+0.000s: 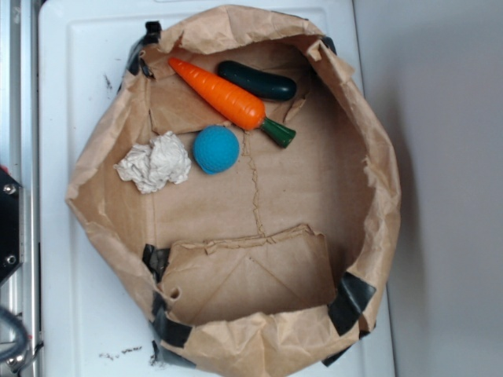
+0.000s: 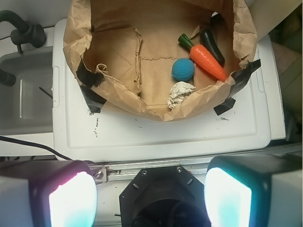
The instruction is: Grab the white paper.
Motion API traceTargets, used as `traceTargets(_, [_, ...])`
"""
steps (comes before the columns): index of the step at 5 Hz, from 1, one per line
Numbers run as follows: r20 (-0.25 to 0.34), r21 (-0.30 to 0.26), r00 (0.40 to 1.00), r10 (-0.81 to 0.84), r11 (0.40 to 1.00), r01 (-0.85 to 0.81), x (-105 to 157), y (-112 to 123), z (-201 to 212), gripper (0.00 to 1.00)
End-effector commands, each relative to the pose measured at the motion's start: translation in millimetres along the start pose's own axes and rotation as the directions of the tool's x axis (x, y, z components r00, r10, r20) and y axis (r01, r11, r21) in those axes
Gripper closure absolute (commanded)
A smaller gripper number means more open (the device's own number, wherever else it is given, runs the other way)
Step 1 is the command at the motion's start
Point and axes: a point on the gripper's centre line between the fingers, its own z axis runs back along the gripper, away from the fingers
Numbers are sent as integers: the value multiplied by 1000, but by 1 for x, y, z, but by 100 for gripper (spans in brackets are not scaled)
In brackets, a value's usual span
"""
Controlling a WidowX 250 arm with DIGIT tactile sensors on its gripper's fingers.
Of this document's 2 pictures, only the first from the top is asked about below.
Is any orange toy carrot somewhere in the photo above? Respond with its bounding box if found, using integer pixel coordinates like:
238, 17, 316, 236
167, 57, 296, 148

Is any brown paper bag tray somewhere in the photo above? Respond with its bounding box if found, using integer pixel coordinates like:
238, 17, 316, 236
66, 5, 401, 376

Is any aluminium frame rail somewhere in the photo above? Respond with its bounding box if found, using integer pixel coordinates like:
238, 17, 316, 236
1, 1, 44, 376

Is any white paper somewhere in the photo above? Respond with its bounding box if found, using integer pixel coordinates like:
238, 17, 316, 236
114, 131, 192, 194

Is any dark green toy cucumber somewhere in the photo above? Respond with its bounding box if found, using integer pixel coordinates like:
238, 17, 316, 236
217, 60, 297, 101

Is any black mounting plate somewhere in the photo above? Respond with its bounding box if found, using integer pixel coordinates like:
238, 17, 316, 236
0, 167, 20, 285

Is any blue dimpled ball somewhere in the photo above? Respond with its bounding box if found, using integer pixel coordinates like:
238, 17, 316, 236
193, 125, 240, 174

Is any white plastic tray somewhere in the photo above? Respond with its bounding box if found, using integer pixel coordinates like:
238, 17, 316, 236
39, 1, 395, 376

